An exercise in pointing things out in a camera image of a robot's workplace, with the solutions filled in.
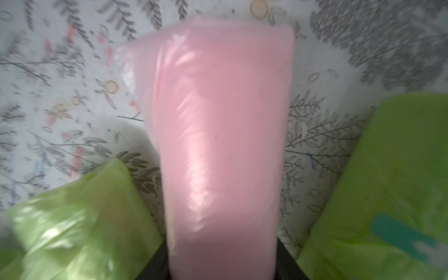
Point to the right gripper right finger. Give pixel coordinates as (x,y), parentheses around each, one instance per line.
(286,267)

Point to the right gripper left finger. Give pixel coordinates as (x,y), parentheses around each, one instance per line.
(158,266)

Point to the pink trash bag roll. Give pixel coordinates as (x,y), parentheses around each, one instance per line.
(214,95)

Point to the green trash bag roll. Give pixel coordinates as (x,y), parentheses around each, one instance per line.
(96,228)
(387,218)

